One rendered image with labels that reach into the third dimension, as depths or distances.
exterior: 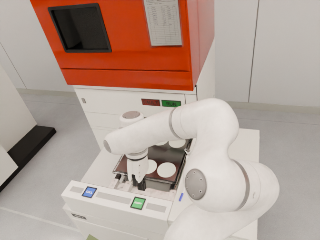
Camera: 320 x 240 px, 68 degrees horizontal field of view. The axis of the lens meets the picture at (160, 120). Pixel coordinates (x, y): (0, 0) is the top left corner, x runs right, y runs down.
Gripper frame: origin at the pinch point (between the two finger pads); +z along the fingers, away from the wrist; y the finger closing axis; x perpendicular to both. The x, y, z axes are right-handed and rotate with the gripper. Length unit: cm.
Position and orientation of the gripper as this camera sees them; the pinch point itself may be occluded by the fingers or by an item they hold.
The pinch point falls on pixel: (141, 185)
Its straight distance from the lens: 99.8
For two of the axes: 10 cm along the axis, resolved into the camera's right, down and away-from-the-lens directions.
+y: -3.3, 4.5, -8.3
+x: 9.4, 0.9, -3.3
